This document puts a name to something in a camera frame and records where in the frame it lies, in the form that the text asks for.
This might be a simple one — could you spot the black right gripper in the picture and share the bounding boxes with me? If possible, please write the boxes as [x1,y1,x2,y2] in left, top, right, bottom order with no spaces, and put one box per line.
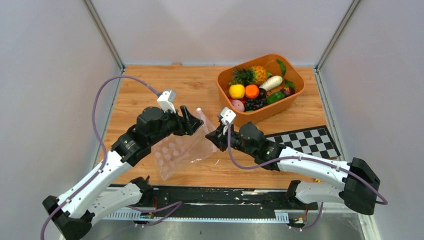
[206,121,257,158]

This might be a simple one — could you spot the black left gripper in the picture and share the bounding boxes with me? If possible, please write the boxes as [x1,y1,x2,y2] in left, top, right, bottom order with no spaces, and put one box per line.
[149,105,205,146]

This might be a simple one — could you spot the clear zip top bag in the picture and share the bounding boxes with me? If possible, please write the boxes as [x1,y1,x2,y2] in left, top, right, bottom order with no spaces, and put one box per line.
[152,107,218,181]

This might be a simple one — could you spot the orange plastic basin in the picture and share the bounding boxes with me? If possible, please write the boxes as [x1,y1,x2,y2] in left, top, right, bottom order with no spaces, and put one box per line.
[216,53,306,127]

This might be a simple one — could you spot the toy pineapple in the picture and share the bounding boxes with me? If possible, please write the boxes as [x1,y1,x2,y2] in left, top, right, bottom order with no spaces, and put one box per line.
[229,65,272,86]

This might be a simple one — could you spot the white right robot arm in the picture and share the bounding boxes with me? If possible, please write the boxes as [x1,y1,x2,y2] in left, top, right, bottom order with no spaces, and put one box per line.
[205,122,388,216]

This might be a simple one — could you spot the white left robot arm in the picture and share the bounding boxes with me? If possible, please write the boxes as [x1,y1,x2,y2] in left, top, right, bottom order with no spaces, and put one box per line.
[42,105,204,240]

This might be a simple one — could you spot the pink toy onion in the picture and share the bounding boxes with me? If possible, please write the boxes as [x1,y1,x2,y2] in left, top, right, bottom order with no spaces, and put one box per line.
[231,99,245,112]

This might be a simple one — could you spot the black toy grape bunch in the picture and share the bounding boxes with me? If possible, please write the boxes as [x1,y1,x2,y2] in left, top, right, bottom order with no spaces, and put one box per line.
[244,98,267,112]

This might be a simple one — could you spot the yellow toy lemon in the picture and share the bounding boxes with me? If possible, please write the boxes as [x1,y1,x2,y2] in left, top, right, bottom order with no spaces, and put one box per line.
[228,84,245,100]

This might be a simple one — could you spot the toy orange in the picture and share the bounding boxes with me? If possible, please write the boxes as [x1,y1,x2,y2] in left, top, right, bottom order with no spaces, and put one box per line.
[244,84,260,99]

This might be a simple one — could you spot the green toy pepper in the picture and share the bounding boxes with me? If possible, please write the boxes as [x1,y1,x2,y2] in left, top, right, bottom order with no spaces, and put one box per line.
[266,91,286,105]

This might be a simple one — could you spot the white toy radish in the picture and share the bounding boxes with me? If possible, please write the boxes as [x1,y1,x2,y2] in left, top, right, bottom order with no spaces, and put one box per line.
[259,75,284,91]

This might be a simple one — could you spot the green toy leaf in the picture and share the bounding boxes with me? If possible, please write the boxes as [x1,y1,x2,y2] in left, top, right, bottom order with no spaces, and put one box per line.
[275,59,287,77]

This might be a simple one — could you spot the black white checkerboard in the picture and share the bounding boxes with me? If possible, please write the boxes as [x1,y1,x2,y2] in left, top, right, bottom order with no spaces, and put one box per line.
[265,125,341,159]

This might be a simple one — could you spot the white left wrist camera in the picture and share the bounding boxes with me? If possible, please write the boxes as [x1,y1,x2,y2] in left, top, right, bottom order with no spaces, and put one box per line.
[156,89,177,114]

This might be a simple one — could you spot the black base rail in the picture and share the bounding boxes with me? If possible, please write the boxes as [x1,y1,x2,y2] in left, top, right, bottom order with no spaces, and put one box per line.
[135,186,319,219]

